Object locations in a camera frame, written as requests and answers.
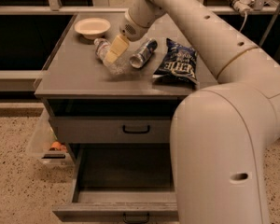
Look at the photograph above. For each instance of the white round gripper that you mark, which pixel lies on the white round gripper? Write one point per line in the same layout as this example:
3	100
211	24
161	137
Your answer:
131	28

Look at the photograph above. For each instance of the clear plastic water bottle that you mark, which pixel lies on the clear plastic water bottle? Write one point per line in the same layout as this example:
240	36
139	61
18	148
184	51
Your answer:
102	46

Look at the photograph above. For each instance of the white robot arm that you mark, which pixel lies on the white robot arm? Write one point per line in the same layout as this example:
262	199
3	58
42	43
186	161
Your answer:
218	134

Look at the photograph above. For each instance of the grey drawer cabinet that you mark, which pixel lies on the grey drawer cabinet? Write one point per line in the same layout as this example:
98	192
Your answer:
77	84

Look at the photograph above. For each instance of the upper grey drawer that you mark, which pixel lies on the upper grey drawer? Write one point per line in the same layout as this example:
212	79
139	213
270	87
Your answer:
102	130

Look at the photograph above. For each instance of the open lower grey drawer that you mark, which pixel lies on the open lower grey drawer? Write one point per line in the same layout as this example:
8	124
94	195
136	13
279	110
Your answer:
129	183

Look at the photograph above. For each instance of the white paper bowl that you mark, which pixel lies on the white paper bowl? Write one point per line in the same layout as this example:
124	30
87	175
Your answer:
92	28

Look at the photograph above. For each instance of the blue kettle chips bag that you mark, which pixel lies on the blue kettle chips bag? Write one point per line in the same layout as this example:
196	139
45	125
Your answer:
178	63

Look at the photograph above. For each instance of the orange fruit in bin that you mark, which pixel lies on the orange fruit in bin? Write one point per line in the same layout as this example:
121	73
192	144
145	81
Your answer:
57	146

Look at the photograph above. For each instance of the clear plastic storage bin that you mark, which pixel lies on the clear plastic storage bin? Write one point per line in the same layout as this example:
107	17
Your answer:
39	145

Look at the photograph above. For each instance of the white power strip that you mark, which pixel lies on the white power strip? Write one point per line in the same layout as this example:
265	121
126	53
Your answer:
241	6

